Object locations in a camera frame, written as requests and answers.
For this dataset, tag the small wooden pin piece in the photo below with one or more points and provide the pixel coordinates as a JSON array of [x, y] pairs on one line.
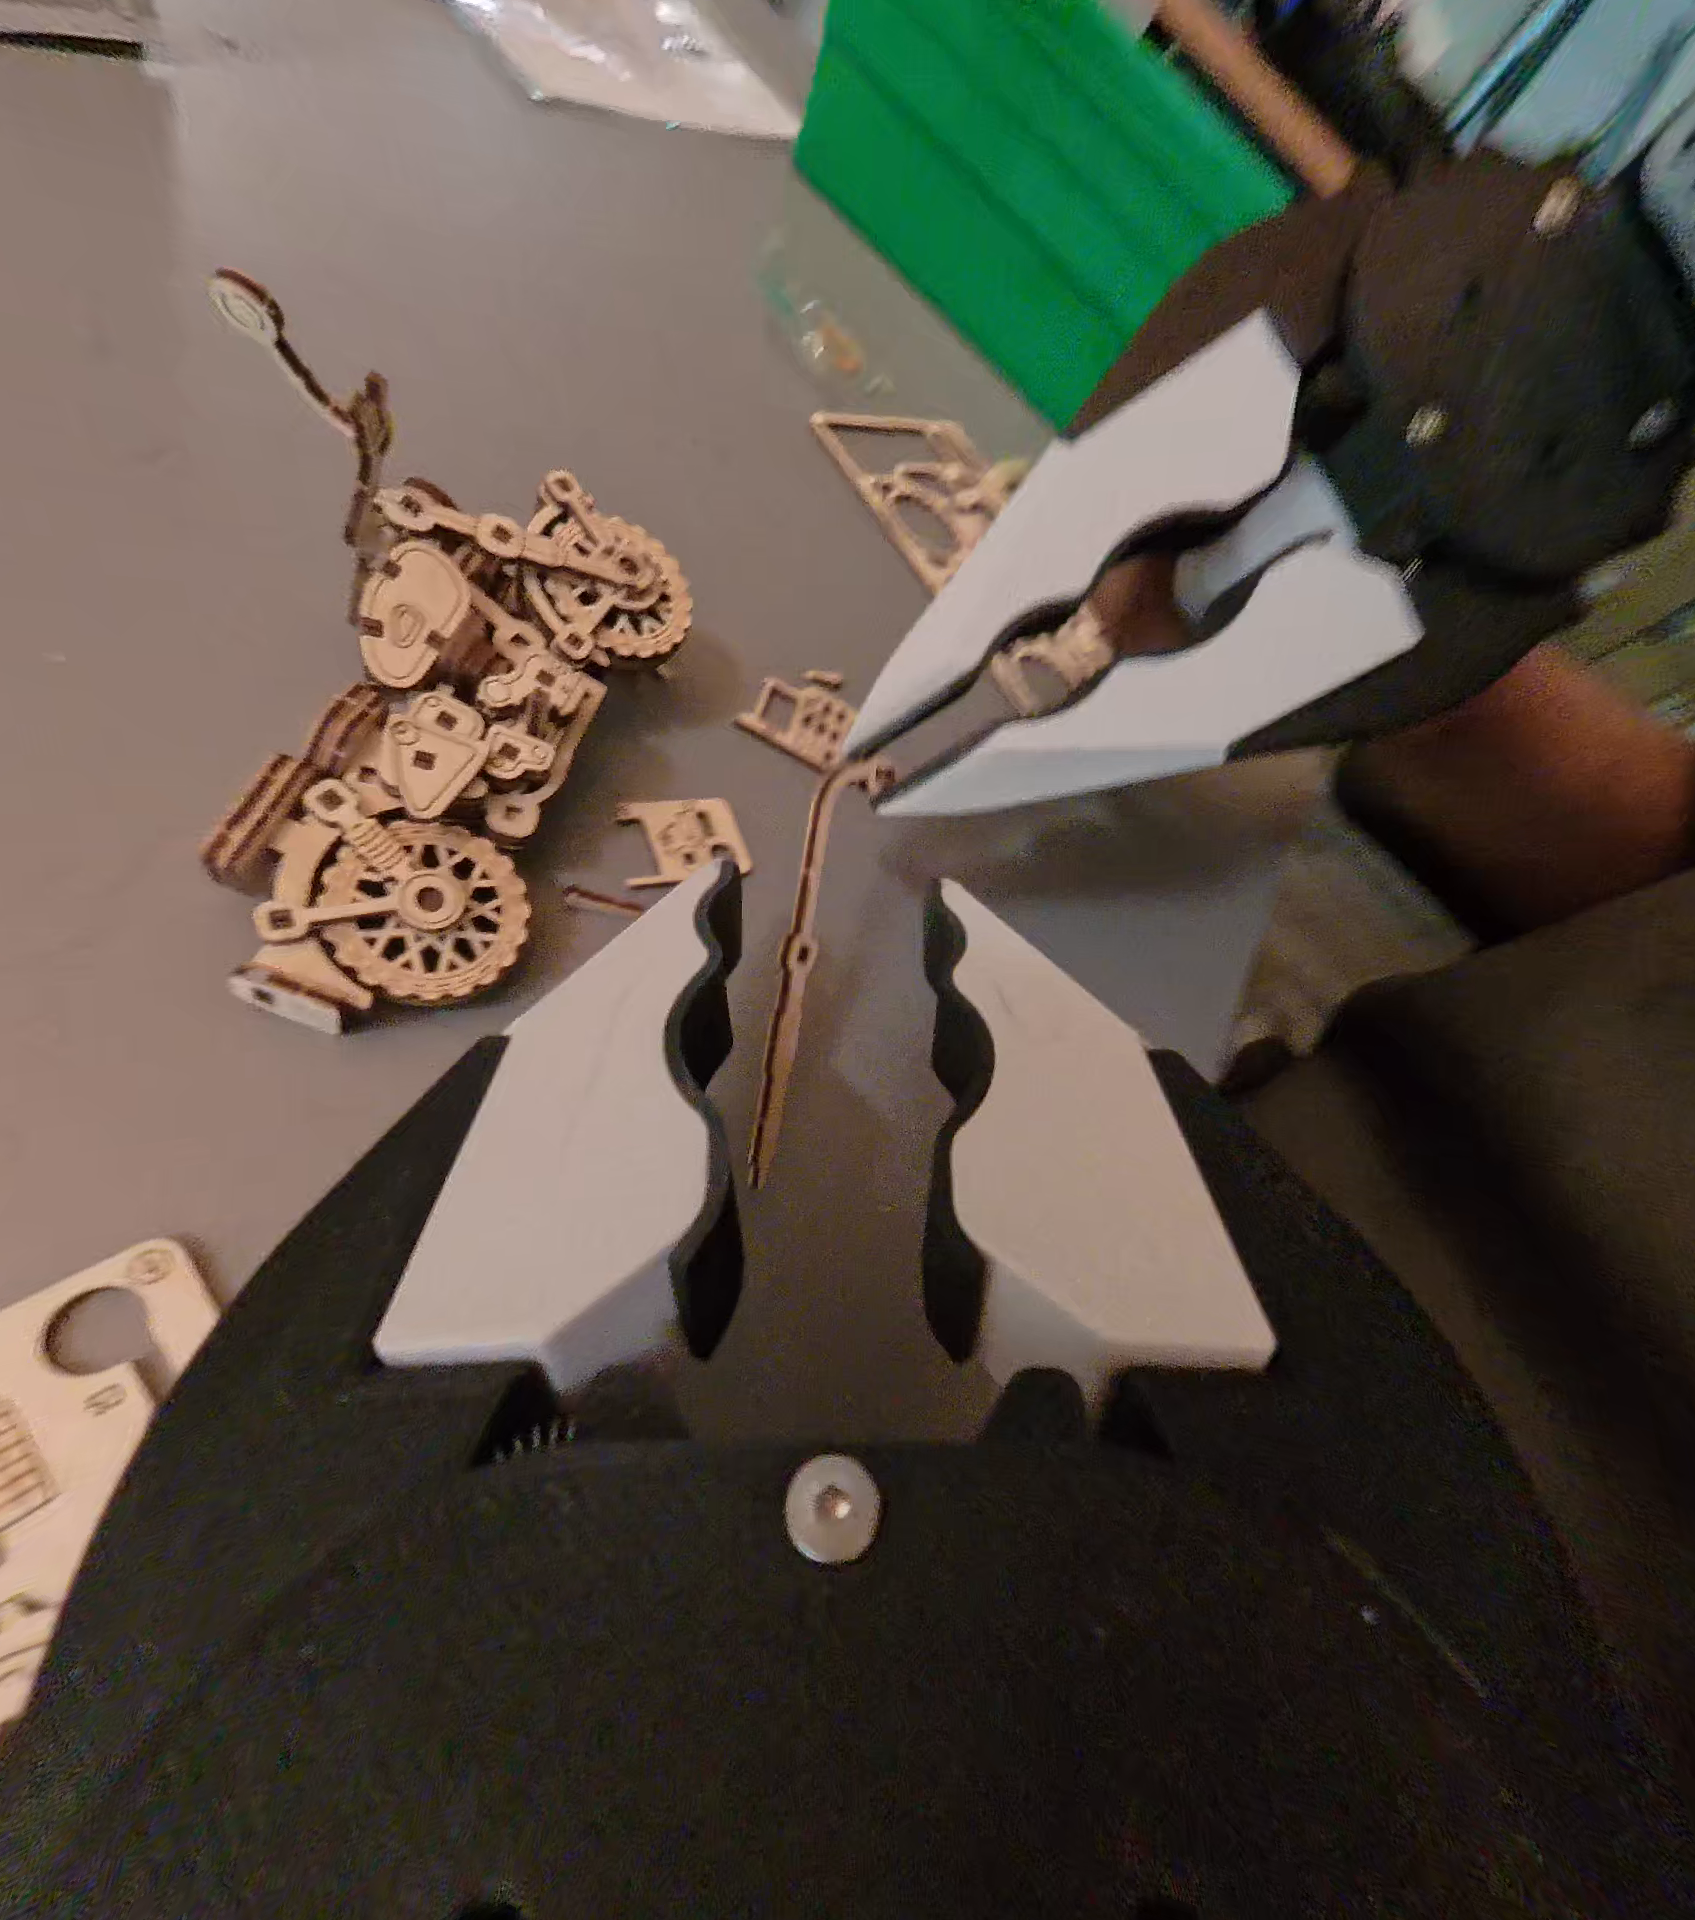
[[604, 900]]

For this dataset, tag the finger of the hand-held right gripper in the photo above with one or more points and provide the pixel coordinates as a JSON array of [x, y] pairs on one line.
[[1208, 691], [1118, 465]]

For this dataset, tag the assembly instruction booklet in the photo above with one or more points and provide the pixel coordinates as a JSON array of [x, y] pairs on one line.
[[7, 23]]

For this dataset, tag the person's dark brown clothing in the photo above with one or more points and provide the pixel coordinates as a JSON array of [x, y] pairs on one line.
[[1612, 1274]]

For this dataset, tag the small wooden grid cutout piece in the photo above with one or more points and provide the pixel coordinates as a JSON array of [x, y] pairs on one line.
[[788, 720]]

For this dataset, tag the grey desk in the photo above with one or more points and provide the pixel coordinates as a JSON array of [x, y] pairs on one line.
[[113, 751]]

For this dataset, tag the wooden sheet with round cutouts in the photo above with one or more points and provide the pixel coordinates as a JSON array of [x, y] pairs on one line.
[[938, 503]]

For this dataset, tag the clear plastic wrapper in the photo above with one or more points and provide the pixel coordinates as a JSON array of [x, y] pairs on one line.
[[638, 60]]

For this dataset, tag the small wooden square-hole piece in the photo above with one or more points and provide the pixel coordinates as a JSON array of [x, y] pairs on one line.
[[710, 840]]

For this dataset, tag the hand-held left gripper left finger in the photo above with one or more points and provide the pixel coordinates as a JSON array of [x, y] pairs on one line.
[[562, 1170]]

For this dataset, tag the wooden motorcycle model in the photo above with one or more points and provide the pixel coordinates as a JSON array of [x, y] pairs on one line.
[[383, 593]]

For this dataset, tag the person's right hand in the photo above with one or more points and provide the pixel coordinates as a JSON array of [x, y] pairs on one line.
[[1522, 795]]

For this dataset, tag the group of wooden part sheets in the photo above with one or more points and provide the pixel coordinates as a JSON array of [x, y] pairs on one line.
[[23, 1380]]

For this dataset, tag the clear bag of small parts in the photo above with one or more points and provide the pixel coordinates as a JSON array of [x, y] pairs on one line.
[[840, 323]]

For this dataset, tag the green plastic bin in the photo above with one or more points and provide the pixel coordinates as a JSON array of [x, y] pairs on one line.
[[1028, 180]]

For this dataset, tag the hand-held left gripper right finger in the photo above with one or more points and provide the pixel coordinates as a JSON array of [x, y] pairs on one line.
[[1102, 1200]]

